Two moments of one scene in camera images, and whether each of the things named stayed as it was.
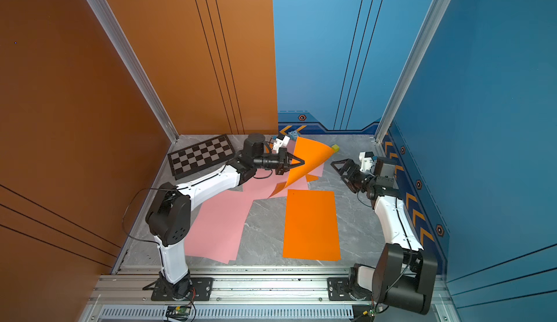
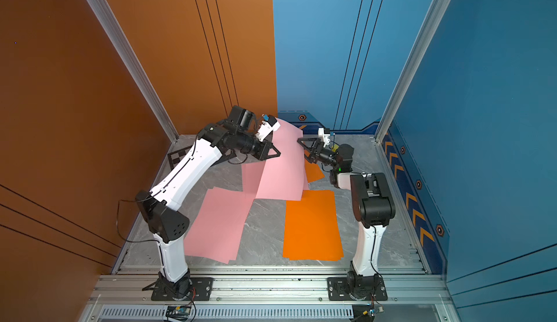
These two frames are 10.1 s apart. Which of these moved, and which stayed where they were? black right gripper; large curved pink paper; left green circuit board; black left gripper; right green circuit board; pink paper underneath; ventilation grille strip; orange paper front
Moved: black left gripper; pink paper underneath; black right gripper
Stayed: ventilation grille strip; right green circuit board; left green circuit board; large curved pink paper; orange paper front
